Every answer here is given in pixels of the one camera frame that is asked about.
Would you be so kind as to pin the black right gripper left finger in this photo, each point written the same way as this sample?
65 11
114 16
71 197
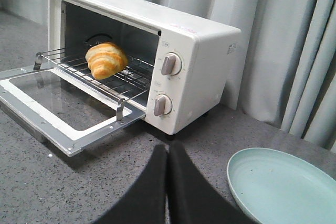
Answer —
144 202

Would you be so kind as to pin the pale grey curtain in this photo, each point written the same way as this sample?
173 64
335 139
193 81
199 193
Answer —
284 74

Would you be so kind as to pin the oven control knob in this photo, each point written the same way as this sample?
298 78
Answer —
172 64
162 105

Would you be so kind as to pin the light green round plate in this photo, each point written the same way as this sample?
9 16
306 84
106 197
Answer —
271 186

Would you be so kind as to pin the golden striped bread croissant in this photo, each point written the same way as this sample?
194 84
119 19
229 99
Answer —
105 60

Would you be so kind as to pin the upper oven control knob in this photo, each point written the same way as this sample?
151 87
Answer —
172 64

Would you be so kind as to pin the white Toshiba toaster oven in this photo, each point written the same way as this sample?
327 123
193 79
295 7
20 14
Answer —
150 31

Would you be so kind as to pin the white oven glass door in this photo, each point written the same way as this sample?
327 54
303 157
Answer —
51 105

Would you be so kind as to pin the lower oven control knob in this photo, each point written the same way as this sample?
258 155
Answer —
162 105

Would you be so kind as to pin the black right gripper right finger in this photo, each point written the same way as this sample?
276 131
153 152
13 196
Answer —
191 198

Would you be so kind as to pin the metal wire oven rack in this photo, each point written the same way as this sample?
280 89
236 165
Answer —
127 87

